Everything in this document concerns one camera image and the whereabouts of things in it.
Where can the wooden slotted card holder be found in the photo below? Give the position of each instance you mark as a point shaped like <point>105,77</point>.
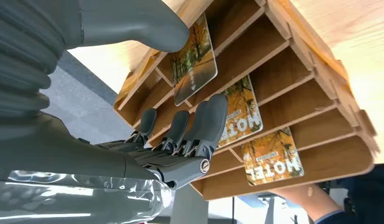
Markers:
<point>272,61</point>

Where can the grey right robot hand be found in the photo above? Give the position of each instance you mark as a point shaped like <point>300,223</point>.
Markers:
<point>55,154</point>

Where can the person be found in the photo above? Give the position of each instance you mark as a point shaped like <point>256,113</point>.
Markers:
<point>371,191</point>

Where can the clear plastic hand cover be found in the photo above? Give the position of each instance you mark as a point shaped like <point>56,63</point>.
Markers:
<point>71,201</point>

